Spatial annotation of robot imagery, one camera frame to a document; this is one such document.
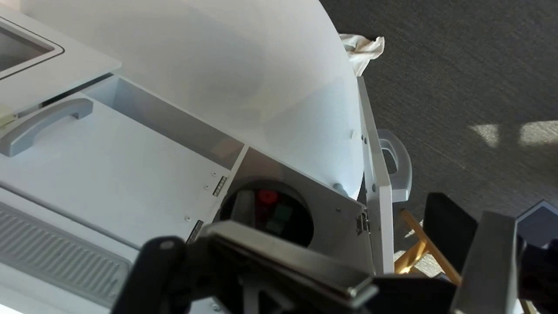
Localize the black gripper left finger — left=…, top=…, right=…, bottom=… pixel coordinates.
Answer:
left=110, top=237, right=195, bottom=314

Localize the crumpled white cloth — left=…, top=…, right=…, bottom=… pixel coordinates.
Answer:
left=340, top=32, right=385, bottom=76

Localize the grey drawer handle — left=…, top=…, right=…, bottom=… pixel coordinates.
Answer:
left=0, top=97, right=94, bottom=156

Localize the white cabinet door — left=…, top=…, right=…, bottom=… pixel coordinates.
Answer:
left=358, top=76, right=413, bottom=273

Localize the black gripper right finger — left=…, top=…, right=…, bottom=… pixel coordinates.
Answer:
left=424, top=191, right=478, bottom=271

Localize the white round table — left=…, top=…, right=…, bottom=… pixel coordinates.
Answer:
left=21, top=0, right=364, bottom=195

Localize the white toy kitchen set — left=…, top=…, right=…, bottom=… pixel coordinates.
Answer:
left=0, top=13, right=373, bottom=314

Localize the black bowl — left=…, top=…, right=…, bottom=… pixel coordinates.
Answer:
left=218, top=179, right=314, bottom=245

